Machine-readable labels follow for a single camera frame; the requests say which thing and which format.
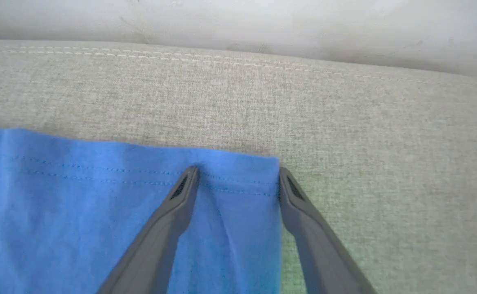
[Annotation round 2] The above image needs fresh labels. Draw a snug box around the grey fabric cushion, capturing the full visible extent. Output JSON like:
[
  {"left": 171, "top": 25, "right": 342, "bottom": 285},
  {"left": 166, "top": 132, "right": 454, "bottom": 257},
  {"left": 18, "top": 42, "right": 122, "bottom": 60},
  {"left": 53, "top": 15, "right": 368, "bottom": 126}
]
[{"left": 0, "top": 39, "right": 477, "bottom": 294}]

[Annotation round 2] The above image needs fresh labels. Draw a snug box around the blue shirt white red trim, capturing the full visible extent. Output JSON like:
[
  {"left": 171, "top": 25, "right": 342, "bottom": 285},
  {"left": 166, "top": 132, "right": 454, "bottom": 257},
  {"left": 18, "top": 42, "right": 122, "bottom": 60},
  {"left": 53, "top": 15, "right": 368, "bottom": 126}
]
[{"left": 0, "top": 126, "right": 283, "bottom": 294}]

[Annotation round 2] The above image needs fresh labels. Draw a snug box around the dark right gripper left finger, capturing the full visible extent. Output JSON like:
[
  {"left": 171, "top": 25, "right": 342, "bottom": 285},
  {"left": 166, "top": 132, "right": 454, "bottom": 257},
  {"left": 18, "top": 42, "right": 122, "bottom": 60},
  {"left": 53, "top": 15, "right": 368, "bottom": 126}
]
[{"left": 95, "top": 165, "right": 200, "bottom": 294}]

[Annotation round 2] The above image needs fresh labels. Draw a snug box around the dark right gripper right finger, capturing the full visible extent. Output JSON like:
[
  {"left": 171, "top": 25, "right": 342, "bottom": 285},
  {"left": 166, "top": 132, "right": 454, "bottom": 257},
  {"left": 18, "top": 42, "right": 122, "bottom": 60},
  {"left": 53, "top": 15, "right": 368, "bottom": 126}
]
[{"left": 278, "top": 166, "right": 378, "bottom": 294}]

